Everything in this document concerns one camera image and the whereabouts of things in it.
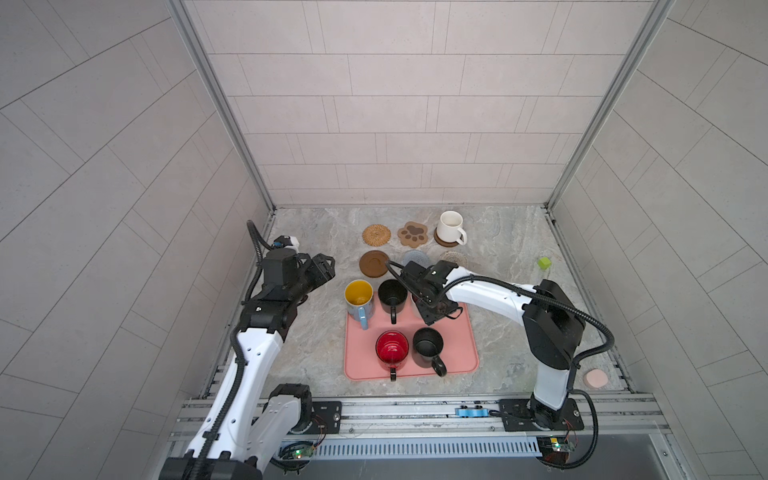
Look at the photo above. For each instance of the pink round coaster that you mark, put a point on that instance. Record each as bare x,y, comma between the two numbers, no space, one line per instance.
596,379

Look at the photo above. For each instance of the grey felt round coaster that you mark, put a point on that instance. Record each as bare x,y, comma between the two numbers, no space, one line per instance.
417,257

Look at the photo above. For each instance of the white lace coaster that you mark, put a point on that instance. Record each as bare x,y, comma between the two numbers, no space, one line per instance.
457,258

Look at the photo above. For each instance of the blue mug yellow inside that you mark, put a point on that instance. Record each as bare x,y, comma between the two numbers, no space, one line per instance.
359,297

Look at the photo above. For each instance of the brown wooden coaster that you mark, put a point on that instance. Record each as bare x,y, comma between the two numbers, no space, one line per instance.
443,243
373,263

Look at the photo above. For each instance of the left circuit board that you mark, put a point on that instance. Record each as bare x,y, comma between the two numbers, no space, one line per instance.
297,451

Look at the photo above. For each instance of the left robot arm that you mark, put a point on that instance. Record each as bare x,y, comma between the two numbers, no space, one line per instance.
237,438

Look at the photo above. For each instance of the blue clamp on rail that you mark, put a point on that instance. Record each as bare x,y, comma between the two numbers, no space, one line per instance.
475,411

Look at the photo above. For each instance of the black mug front row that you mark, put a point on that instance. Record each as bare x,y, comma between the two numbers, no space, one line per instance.
427,346

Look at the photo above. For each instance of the cork paw print coaster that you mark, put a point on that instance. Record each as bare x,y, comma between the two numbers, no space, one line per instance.
413,234

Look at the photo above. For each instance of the black mug back row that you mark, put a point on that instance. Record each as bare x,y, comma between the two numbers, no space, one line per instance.
392,296

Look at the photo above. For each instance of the red mug front row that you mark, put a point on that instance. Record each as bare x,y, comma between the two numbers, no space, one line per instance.
392,349

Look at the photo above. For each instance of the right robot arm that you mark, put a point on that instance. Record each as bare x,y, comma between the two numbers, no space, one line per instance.
559,336

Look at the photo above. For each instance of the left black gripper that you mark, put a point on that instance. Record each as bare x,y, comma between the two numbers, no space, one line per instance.
317,269

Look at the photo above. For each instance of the aluminium mounting rail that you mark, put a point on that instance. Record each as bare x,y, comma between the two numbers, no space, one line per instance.
390,417

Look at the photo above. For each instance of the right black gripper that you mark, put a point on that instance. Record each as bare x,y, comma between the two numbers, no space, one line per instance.
448,308

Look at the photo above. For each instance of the pink silicone tray mat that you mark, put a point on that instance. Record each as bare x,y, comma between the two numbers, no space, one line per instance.
361,362

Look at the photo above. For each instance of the white mug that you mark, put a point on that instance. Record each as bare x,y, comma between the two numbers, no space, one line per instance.
450,228

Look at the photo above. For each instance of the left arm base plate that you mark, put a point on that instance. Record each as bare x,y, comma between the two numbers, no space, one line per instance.
325,419

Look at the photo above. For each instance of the woven rattan coaster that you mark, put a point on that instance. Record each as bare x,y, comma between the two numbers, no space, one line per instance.
376,235

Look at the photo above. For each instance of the circuit board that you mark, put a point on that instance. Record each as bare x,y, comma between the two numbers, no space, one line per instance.
556,448
297,451

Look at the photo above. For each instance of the right circuit board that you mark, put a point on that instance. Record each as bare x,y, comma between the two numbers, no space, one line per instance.
556,448

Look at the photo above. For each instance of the black mug row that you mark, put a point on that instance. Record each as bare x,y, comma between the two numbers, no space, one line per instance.
392,296
427,346

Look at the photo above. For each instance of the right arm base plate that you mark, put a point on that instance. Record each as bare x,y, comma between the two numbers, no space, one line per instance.
518,415

